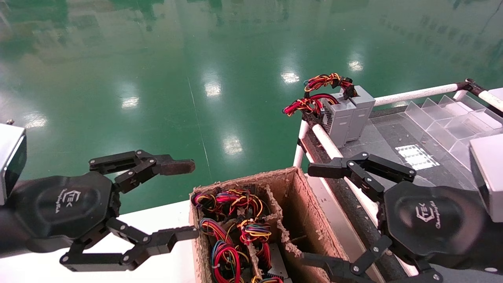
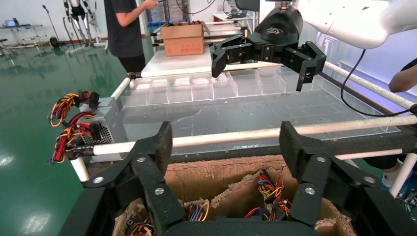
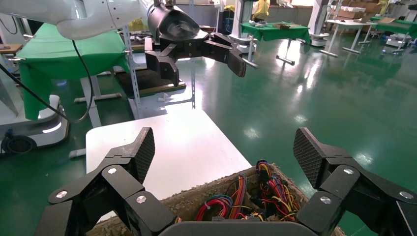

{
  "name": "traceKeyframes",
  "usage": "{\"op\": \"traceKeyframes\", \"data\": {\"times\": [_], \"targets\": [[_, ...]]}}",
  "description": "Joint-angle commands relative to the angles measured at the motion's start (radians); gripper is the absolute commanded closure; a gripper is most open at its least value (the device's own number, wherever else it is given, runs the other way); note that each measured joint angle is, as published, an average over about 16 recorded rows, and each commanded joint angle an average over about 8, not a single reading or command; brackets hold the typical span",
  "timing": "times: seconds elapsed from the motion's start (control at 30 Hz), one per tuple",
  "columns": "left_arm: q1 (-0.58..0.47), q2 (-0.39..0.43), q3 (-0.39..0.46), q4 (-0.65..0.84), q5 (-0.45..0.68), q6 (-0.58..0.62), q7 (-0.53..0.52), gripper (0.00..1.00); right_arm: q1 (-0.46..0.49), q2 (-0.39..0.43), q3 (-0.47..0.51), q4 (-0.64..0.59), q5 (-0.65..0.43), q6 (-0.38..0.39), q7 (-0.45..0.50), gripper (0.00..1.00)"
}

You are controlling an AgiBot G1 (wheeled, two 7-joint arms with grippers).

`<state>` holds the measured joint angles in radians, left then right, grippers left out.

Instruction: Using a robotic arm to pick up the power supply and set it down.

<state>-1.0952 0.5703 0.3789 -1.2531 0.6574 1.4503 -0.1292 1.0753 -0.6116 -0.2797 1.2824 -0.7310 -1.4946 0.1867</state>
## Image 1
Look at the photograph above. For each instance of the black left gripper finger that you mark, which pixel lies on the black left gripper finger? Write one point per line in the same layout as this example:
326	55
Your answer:
173	166

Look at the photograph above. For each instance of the worn brown cardboard box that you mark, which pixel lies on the worn brown cardboard box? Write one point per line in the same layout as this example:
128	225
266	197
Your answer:
306	220

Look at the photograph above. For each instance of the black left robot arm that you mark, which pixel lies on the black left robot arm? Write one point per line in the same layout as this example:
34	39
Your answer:
4	236

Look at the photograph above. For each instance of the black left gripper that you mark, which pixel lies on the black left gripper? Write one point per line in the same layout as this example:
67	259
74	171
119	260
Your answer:
59	208

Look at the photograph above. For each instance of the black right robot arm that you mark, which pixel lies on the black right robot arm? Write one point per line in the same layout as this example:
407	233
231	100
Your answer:
497	243

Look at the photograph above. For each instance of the white pipe cross rail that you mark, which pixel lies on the white pipe cross rail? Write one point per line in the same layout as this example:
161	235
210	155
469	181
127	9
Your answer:
416	93

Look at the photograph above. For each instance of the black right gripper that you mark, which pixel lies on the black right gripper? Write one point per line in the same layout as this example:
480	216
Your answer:
432	224

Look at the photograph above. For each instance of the silver perforated power supply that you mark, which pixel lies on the silver perforated power supply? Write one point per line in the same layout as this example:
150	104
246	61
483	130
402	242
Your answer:
342	125

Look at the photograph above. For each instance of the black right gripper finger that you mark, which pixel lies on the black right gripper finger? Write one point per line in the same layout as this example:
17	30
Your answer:
326	169

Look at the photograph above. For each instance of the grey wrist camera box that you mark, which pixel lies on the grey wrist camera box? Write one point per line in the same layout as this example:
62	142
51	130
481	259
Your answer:
10	157
491	177

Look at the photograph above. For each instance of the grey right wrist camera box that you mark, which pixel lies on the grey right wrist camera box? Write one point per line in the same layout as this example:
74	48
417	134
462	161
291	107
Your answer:
491	177

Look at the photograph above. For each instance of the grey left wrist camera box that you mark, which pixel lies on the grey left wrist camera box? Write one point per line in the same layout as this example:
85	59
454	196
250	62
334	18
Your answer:
10	157

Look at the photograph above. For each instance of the clear acrylic divider rack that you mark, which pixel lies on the clear acrylic divider rack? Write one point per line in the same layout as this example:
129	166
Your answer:
444	122

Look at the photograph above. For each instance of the short white pipe rail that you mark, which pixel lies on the short white pipe rail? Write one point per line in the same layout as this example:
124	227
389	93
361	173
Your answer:
493	100

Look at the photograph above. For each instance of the plain grey power supply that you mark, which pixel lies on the plain grey power supply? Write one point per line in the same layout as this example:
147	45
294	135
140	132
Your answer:
363	114

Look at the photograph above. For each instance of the black pipe joint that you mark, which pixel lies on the black pipe joint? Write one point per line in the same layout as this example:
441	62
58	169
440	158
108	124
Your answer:
469	86
301	144
312	120

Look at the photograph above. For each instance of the white pipe leg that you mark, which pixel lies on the white pipe leg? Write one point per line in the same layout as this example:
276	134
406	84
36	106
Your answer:
298	157

